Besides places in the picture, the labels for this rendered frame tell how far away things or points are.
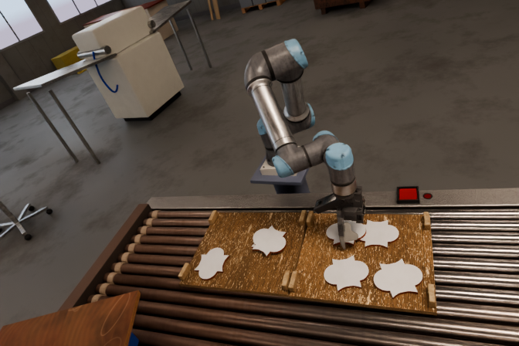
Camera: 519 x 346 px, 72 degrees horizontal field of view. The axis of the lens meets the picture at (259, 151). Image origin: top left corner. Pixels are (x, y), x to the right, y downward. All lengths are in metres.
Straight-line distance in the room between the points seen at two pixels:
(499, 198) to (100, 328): 1.34
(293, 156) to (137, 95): 4.21
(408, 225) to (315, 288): 0.37
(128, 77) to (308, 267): 4.25
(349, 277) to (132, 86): 4.38
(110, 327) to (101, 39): 4.24
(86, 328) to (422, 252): 1.05
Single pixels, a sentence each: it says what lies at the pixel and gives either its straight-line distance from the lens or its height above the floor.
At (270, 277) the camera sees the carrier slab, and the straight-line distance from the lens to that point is 1.24.
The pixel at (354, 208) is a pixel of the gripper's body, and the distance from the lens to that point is 1.17.
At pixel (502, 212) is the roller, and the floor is 0.92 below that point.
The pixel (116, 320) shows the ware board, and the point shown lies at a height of 1.04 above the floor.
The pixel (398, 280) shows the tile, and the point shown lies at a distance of 1.16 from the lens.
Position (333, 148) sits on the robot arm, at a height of 1.30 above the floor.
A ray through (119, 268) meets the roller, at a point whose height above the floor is 0.92.
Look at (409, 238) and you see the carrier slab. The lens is 1.26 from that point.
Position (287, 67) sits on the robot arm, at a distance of 1.31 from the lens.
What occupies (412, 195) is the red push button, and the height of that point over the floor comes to 0.93.
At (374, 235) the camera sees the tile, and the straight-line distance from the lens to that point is 1.26.
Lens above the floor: 1.89
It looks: 32 degrees down
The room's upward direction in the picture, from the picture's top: 20 degrees counter-clockwise
